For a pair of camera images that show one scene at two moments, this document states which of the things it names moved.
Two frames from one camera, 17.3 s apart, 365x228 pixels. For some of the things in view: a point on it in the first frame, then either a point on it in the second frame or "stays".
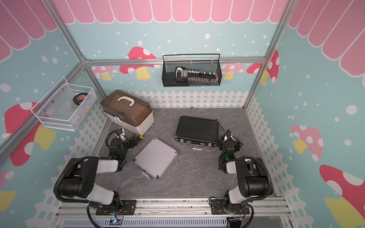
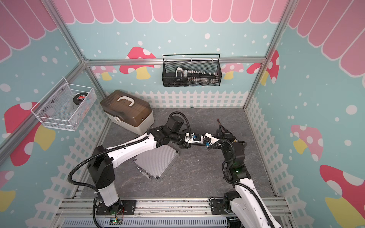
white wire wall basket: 64,107 stays
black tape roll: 78,98 stays
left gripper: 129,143 -> 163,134
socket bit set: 184,76 stays
